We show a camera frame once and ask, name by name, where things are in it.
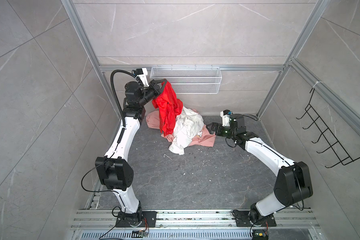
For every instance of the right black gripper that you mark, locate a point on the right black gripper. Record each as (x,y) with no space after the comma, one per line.
(214,125)

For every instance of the aluminium frame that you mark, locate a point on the aluminium frame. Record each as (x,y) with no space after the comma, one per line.
(336,102)

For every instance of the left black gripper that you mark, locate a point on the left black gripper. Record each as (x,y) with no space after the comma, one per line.
(153,88)

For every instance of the pink cloth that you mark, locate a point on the pink cloth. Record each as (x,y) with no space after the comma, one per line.
(203,138)

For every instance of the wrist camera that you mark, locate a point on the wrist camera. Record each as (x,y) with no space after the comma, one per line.
(141,75)
(226,118)

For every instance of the red cloth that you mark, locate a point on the red cloth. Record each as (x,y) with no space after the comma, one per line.
(169,108)

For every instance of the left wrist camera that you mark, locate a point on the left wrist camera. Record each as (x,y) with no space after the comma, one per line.
(141,75)

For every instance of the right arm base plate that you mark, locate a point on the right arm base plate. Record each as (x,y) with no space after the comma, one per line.
(249,218)

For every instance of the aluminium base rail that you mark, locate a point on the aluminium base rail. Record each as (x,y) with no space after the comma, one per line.
(213,224)

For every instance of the black wire hook rack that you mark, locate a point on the black wire hook rack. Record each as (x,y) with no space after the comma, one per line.
(333,144)

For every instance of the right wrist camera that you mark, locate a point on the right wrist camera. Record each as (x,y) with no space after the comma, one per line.
(226,118)

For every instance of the white wire mesh basket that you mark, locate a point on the white wire mesh basket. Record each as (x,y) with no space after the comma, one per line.
(190,80)

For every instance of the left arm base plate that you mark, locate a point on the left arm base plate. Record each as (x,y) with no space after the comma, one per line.
(139,219)

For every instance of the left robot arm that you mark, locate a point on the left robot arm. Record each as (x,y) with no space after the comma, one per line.
(113,169)

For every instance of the white cloth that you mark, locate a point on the white cloth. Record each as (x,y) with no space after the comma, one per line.
(188,124)

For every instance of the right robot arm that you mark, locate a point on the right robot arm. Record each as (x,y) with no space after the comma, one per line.
(293,180)

